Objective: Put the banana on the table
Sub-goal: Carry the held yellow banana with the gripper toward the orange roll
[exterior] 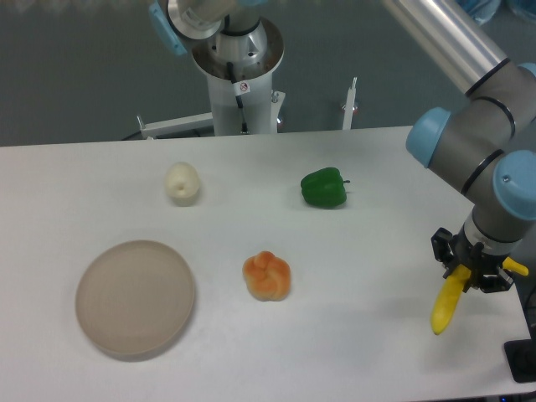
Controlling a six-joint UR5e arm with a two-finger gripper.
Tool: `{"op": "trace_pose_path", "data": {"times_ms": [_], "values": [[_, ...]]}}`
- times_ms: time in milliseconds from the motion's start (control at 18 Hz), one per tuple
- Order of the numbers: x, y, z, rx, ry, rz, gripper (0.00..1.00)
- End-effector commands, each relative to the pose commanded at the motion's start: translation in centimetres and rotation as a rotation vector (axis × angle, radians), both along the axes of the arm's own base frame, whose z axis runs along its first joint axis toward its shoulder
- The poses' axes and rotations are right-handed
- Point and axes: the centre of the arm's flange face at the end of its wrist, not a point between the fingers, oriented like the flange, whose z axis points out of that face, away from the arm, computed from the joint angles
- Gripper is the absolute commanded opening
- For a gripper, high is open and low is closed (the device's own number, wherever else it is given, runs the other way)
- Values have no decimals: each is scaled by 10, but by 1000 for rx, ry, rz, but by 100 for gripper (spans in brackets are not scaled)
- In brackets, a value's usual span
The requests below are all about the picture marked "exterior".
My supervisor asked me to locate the green bell pepper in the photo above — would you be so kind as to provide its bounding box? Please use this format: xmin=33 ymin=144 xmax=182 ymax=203
xmin=300 ymin=167 xmax=349 ymax=209

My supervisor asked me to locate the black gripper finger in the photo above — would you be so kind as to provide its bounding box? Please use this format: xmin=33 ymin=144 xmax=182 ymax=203
xmin=463 ymin=268 xmax=513 ymax=293
xmin=431 ymin=228 xmax=454 ymax=278

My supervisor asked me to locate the beige round plate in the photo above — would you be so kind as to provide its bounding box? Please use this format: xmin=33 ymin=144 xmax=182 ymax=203
xmin=75 ymin=240 xmax=195 ymax=362

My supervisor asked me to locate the orange knotted bread roll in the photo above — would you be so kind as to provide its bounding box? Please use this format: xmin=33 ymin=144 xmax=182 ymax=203
xmin=242 ymin=251 xmax=291 ymax=302

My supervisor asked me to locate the white mounting bracket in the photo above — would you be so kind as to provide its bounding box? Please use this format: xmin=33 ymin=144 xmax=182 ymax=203
xmin=342 ymin=77 xmax=358 ymax=130
xmin=137 ymin=112 xmax=213 ymax=139

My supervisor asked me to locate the white left mounting bracket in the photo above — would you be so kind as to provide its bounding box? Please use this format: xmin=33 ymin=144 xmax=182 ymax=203
xmin=137 ymin=112 xmax=213 ymax=139

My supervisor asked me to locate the yellow banana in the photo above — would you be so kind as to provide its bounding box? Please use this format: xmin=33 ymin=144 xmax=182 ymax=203
xmin=430 ymin=257 xmax=529 ymax=336

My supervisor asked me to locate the white pear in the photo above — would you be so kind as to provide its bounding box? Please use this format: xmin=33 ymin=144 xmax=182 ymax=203
xmin=164 ymin=162 xmax=201 ymax=206

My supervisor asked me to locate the black base cable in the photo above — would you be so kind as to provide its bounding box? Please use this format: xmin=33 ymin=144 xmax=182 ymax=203
xmin=226 ymin=61 xmax=250 ymax=134

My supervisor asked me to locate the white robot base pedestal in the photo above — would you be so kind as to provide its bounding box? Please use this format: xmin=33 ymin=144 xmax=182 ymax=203
xmin=193 ymin=18 xmax=285 ymax=136

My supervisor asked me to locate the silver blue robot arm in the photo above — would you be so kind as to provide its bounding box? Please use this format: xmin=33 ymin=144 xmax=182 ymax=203
xmin=148 ymin=1 xmax=535 ymax=293

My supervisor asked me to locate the white right mounting bracket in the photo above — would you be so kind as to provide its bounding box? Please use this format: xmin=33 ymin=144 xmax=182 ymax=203
xmin=342 ymin=77 xmax=358 ymax=130

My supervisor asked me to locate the black device at edge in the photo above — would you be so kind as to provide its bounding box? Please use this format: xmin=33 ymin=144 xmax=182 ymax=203
xmin=503 ymin=339 xmax=535 ymax=384

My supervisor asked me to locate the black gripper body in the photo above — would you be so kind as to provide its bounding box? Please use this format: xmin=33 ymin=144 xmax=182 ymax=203
xmin=450 ymin=231 xmax=509 ymax=280

